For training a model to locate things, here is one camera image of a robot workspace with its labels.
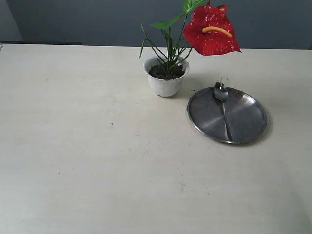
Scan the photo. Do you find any stainless steel spork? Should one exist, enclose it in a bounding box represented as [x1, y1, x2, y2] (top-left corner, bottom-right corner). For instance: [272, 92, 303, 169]
[214, 80, 234, 142]

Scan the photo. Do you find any artificial red anthurium plant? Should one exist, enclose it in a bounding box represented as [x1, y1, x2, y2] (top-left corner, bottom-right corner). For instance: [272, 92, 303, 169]
[141, 0, 241, 75]

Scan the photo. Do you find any white plastic flower pot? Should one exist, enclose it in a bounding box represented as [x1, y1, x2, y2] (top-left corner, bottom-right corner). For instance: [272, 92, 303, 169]
[143, 56, 189, 98]

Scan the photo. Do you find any dark brown potting soil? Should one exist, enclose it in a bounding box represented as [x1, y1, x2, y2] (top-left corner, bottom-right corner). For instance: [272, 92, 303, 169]
[149, 64, 185, 80]

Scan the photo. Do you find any round stainless steel plate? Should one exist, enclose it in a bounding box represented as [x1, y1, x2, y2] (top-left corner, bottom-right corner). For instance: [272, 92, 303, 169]
[187, 87, 267, 144]

